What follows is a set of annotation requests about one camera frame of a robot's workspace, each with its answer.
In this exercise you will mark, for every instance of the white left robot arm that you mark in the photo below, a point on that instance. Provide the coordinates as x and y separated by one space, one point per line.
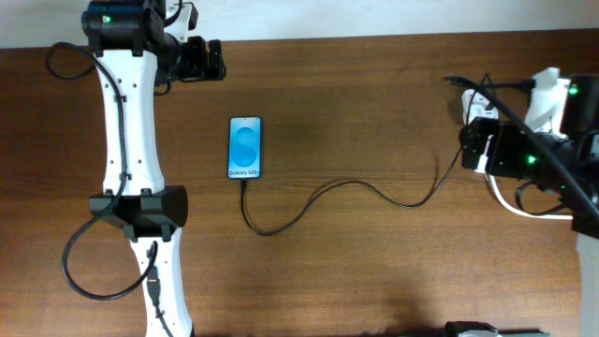
139 45

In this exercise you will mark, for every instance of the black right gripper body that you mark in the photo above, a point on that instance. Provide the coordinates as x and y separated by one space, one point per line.
469 143

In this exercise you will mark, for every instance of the white charger adapter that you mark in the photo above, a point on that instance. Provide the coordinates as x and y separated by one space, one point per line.
480 111

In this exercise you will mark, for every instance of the white power strip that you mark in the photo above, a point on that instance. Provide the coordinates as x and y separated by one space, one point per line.
471 97

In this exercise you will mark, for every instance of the blue Galaxy smartphone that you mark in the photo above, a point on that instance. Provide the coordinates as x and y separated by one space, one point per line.
245 148

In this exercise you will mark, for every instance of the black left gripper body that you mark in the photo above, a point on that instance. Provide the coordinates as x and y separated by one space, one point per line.
193 61

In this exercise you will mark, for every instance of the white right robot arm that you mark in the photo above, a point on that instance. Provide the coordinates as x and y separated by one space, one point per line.
554 148

